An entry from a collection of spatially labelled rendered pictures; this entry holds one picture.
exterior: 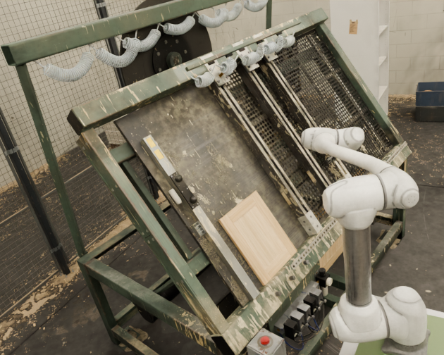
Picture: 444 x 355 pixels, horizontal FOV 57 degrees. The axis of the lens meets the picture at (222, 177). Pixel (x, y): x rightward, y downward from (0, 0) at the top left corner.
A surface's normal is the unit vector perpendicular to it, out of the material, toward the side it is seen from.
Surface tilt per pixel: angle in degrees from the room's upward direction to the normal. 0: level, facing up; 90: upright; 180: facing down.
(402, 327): 83
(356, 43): 90
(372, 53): 90
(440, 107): 91
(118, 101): 56
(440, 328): 5
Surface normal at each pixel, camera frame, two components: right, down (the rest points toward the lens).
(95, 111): 0.51, -0.33
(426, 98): -0.43, 0.49
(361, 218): 0.00, 0.51
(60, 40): 0.75, 0.19
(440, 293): -0.18, -0.87
